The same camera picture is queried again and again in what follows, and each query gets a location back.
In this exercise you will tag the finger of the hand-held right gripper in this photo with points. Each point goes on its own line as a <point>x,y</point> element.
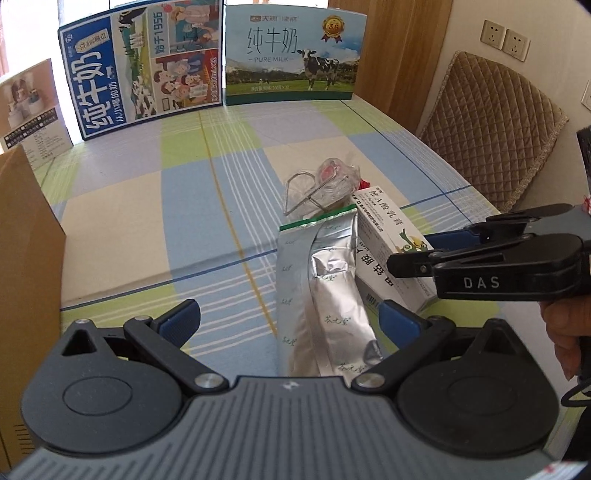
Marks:
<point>455,237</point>
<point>411,265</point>

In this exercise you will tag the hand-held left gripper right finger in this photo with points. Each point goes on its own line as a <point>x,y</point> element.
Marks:
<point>399,325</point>

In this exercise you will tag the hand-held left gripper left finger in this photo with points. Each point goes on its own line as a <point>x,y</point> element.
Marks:
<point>180,323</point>

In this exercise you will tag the white medicine box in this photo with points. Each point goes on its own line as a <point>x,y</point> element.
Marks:
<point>383,230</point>

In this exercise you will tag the silver foil pouch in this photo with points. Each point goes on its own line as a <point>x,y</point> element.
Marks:
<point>323,286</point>

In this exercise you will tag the red candy packet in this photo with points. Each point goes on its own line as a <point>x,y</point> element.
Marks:
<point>365,184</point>

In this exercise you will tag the brown cardboard box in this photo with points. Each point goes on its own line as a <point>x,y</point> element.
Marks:
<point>27,277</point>

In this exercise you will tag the plaid cloth covered desktop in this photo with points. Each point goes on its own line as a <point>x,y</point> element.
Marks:
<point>184,207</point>

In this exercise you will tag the person's right hand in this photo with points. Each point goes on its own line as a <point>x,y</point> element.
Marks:
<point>561,332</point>

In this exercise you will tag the quilted brown chair cover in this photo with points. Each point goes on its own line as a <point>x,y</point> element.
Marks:
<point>494,134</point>

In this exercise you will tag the wooden wardrobe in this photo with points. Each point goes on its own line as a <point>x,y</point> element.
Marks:
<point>392,60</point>

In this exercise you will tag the white product box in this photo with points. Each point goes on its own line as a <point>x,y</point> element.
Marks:
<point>37,129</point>

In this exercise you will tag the blue comic milk carton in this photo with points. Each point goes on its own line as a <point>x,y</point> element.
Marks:
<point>101,92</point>

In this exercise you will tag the green cow milk carton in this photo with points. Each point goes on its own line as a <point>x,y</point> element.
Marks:
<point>277,60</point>

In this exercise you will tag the white wall switch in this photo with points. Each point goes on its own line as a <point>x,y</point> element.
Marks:
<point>588,96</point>

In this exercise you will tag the beige wall socket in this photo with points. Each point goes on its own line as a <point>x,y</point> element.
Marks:
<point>492,34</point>
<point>516,45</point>

